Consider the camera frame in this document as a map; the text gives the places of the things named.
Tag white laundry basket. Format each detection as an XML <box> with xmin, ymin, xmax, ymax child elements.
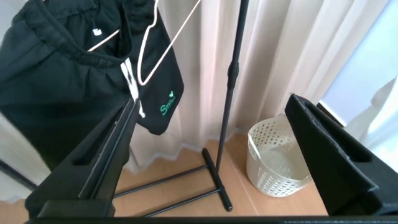
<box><xmin>246</xmin><ymin>114</ymin><xmax>313</xmax><ymax>198</ymax></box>

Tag black clothes rack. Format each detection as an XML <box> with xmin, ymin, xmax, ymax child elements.
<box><xmin>0</xmin><ymin>0</ymin><xmax>250</xmax><ymax>218</ymax></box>

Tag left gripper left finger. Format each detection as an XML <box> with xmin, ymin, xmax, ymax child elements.
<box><xmin>24</xmin><ymin>97</ymin><xmax>141</xmax><ymax>218</ymax></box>

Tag white curtain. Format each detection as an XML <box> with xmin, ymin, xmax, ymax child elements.
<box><xmin>0</xmin><ymin>0</ymin><xmax>389</xmax><ymax>203</ymax></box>

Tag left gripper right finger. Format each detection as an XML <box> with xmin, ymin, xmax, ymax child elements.
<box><xmin>285</xmin><ymin>93</ymin><xmax>398</xmax><ymax>217</ymax></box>

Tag black shorts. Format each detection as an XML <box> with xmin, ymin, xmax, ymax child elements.
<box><xmin>0</xmin><ymin>0</ymin><xmax>185</xmax><ymax>171</ymax></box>

